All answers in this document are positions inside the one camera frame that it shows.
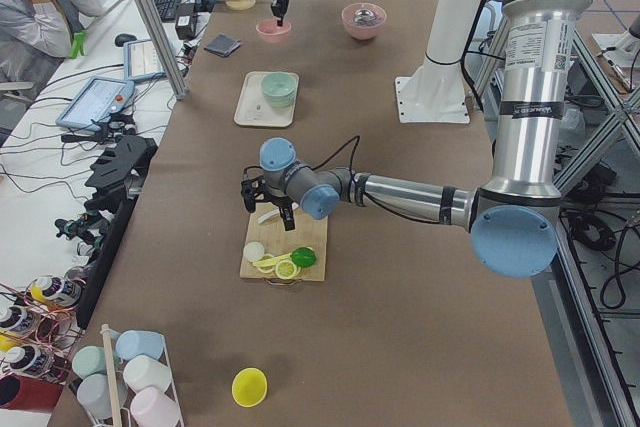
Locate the small pink bowl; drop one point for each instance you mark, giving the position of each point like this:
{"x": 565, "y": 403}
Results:
{"x": 270, "y": 31}

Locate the green bowl stack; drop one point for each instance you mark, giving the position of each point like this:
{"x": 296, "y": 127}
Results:
{"x": 278, "y": 89}

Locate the large pink ice bowl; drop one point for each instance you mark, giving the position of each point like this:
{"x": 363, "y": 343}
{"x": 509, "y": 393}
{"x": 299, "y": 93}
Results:
{"x": 362, "y": 33}

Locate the white steamed bun toy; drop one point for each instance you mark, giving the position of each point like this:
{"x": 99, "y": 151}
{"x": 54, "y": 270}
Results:
{"x": 253, "y": 251}

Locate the wooden cutting board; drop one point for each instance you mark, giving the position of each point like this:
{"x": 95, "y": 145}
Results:
{"x": 266, "y": 226}

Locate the upper lemon slice toy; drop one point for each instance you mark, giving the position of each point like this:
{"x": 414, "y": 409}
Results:
{"x": 266, "y": 264}

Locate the green lime toy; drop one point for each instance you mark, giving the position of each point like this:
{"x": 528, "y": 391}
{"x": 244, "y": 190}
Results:
{"x": 303, "y": 257}

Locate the grey folded cloth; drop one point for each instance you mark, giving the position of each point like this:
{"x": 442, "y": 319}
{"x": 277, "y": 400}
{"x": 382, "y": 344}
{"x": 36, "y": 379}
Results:
{"x": 222, "y": 45}

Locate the lower lemon slice toy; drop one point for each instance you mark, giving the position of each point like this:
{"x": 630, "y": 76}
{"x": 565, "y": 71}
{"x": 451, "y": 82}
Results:
{"x": 285, "y": 269}

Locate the metal ice scoop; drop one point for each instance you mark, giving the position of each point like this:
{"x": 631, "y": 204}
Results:
{"x": 364, "y": 17}

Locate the cream serving tray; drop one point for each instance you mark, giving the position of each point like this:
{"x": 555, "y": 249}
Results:
{"x": 253, "y": 110}

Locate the black power adapter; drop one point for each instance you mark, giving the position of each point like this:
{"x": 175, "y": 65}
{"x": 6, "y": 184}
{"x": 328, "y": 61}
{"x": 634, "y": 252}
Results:
{"x": 186, "y": 21}

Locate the black computer mouse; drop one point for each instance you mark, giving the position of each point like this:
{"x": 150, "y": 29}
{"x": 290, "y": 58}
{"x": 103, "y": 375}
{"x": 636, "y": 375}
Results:
{"x": 123, "y": 38}

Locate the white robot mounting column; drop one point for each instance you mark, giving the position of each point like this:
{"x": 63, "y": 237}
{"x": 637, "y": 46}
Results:
{"x": 435, "y": 92}

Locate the yellow plastic cup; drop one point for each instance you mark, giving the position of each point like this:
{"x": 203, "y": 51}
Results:
{"x": 249, "y": 387}

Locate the blue cup on rack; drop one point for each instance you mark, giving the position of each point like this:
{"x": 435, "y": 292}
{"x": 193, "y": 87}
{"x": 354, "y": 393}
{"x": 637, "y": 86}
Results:
{"x": 133, "y": 343}

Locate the blue teach pendant tablet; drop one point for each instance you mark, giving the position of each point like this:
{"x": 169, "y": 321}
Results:
{"x": 97, "y": 101}

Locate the green phone stand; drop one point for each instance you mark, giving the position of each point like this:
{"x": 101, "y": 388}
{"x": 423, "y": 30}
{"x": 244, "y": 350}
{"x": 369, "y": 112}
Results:
{"x": 77, "y": 44}

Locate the white cup on rack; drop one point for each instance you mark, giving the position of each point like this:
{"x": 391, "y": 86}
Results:
{"x": 142, "y": 372}

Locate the pink cup on rack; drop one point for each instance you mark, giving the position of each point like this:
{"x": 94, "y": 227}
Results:
{"x": 151, "y": 407}

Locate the mint cup on rack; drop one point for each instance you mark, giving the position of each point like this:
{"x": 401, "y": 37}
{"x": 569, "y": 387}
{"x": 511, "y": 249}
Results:
{"x": 89, "y": 360}

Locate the seated person in grey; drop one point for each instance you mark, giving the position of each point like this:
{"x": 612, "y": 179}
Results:
{"x": 37, "y": 35}

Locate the grey cup on rack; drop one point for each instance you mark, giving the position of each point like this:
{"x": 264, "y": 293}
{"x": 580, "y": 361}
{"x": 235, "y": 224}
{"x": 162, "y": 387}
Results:
{"x": 93, "y": 395}

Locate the white cap bottle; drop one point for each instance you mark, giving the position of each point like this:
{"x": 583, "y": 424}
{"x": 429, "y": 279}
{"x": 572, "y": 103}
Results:
{"x": 29, "y": 360}

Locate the aluminium frame post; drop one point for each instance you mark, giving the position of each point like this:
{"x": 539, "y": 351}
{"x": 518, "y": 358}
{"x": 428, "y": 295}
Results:
{"x": 160, "y": 40}

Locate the white wire cup rack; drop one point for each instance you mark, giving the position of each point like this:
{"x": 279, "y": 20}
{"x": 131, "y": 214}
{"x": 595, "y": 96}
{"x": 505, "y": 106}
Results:
{"x": 126, "y": 394}

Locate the wooden rack handle stick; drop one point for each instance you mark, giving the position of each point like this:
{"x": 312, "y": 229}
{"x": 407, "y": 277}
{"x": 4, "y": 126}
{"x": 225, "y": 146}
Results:
{"x": 111, "y": 376}

